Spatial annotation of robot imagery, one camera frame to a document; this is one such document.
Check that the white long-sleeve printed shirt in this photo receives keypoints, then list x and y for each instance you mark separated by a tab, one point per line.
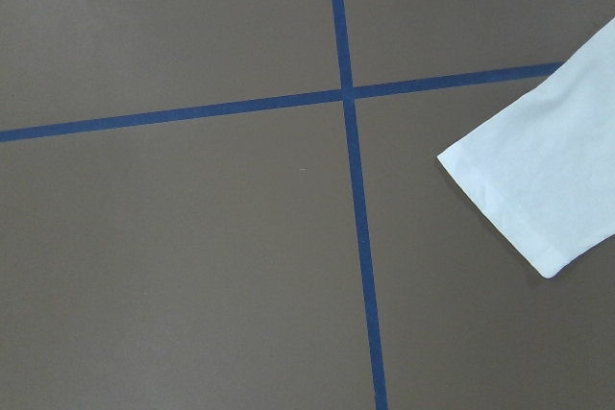
542	169

